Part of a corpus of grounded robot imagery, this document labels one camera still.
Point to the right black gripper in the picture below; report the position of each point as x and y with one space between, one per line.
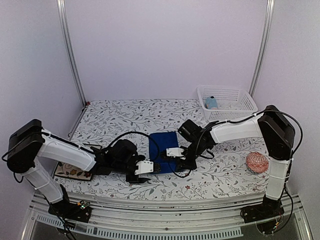
191 165

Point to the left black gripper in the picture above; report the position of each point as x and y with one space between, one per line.
133 180

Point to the light blue orange dotted towel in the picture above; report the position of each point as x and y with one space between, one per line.
211 103

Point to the dark blue towel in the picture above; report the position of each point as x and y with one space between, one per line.
157 149

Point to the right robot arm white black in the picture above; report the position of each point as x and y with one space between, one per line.
272 125

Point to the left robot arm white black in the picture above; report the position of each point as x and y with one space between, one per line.
32 142

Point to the floral patterned tablecloth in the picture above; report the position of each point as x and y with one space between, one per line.
220 173

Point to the white plastic perforated basket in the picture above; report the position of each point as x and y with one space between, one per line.
232 103

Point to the floral square coaster tile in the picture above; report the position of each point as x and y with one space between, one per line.
72 172

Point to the red white patterned bowl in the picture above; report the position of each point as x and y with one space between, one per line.
257 163

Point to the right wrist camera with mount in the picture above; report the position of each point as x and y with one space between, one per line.
173 152

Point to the front aluminium rail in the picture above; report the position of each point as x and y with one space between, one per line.
201 219

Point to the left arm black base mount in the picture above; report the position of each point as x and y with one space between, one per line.
80 211

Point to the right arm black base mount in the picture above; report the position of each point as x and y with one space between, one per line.
269 208

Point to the right aluminium frame post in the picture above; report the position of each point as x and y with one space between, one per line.
270 4

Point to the aluminium frame post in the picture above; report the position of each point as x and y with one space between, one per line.
62 13
270 4

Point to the left aluminium frame post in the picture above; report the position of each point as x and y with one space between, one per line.
62 13

